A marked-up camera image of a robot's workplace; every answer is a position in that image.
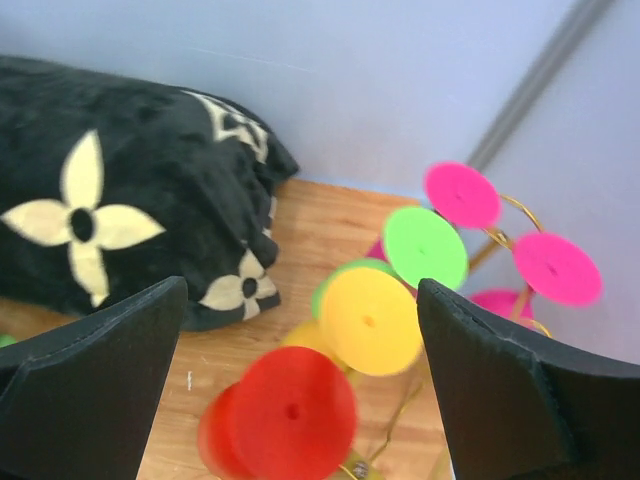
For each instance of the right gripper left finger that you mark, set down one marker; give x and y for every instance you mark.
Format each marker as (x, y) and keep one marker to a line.
(79, 401)

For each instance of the pink base wine glass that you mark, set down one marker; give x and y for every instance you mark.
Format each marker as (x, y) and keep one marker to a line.
(462, 195)

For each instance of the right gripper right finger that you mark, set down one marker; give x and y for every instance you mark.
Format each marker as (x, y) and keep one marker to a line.
(518, 405)

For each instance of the gold wire glass rack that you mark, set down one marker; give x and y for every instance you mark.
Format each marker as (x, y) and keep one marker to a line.
(490, 280)

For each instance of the black floral plush pillow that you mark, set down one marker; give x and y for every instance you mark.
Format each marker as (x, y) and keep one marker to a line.
(111, 184)

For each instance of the magenta glass green base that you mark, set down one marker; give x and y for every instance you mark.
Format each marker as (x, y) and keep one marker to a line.
(419, 244)

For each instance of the pink base rear glass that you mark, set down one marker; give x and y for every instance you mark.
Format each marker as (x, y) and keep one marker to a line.
(552, 267)

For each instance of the light green wine glass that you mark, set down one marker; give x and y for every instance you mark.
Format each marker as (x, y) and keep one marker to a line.
(6, 340)

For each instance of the yellow wine glass orange base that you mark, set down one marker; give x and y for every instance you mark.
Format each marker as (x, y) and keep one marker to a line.
(307, 334)

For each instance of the red wine glass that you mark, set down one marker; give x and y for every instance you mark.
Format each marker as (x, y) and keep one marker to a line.
(292, 415)

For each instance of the green glass yellow base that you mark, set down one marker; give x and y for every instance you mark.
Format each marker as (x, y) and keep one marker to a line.
(368, 318)

